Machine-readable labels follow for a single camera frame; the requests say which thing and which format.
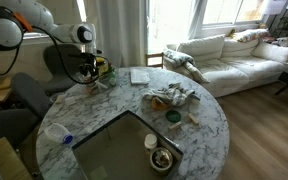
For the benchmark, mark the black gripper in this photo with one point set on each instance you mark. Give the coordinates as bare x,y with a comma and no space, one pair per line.
89,65

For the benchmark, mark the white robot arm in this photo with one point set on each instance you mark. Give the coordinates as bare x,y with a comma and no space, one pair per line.
18,16

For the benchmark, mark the brown jar yellow lid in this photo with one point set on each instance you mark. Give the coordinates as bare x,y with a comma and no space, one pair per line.
102,65

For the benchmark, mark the orange yellow container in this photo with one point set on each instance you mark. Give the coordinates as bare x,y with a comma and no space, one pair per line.
158,104

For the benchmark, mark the green round lid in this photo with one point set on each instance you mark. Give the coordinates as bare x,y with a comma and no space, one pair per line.
173,116

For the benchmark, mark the wooden block near lid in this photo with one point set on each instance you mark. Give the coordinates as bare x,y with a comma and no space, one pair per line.
175,125

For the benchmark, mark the green bottle red cap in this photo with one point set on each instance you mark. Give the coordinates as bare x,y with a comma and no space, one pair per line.
112,76

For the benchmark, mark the white folded paper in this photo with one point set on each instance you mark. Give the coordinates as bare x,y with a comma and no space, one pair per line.
139,76

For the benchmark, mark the grey patterned blanket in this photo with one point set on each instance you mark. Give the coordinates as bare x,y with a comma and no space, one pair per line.
183,64

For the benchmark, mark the striped grey white cloth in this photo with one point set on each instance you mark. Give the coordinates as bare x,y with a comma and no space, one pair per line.
174,94

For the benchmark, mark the white jar inside box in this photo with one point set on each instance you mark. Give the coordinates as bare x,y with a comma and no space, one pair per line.
150,143

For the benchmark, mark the bowl inside box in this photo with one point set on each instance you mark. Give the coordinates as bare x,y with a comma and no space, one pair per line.
161,159

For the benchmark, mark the white sofa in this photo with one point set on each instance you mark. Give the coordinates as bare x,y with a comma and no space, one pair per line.
231,65

